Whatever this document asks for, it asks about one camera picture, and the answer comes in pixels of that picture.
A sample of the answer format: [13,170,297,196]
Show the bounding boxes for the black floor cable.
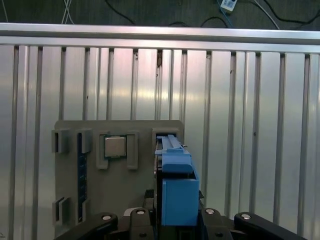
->
[199,0,320,29]

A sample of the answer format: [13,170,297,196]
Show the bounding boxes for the RAM stick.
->
[76,132,87,224]

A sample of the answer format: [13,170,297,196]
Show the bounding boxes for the hard disk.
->
[153,133,205,227]

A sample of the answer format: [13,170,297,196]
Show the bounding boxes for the white power strip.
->
[219,0,239,13]

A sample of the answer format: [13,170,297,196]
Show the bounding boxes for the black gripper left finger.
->
[53,207,161,240]

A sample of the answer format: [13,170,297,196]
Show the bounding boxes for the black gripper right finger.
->
[196,207,314,240]

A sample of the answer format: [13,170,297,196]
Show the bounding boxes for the grey parts rack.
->
[51,119,186,236]

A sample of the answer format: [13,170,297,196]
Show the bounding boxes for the blue floor cable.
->
[215,4,235,27]

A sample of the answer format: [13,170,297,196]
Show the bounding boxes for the silver CPU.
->
[103,135,129,159]

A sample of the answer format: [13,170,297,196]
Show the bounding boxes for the white floor cable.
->
[60,0,74,25]

